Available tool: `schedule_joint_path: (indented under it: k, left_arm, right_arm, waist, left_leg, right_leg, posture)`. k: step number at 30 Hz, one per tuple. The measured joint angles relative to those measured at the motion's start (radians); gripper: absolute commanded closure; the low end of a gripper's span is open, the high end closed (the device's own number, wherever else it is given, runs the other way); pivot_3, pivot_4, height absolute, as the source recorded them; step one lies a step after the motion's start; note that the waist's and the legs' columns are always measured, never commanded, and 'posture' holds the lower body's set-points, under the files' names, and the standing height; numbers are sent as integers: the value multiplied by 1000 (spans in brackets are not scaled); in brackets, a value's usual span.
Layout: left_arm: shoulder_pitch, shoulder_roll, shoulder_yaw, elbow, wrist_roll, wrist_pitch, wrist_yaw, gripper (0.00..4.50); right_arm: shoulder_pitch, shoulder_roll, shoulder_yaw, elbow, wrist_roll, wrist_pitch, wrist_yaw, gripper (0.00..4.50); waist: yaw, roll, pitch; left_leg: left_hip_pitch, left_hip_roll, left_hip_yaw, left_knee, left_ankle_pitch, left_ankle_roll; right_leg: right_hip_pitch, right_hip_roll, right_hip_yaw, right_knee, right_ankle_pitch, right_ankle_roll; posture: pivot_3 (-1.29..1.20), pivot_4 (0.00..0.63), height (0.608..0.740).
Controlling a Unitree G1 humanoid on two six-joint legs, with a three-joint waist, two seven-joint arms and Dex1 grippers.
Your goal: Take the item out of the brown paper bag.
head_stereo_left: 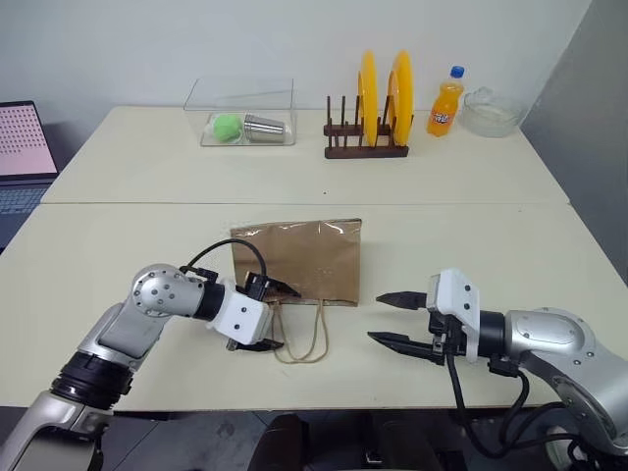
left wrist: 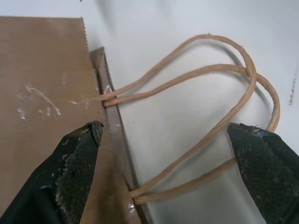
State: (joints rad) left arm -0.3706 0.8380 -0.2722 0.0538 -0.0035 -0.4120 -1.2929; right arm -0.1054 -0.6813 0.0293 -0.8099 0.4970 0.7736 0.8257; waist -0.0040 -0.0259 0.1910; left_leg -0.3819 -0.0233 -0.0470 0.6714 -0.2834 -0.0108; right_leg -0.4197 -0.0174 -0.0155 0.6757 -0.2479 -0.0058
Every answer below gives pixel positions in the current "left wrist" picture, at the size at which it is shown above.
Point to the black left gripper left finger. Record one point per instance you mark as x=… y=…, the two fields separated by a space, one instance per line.
x=58 y=177

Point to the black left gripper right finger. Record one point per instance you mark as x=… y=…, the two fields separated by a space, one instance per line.
x=264 y=172

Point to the brown paper bag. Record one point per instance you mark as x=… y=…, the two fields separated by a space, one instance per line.
x=46 y=77

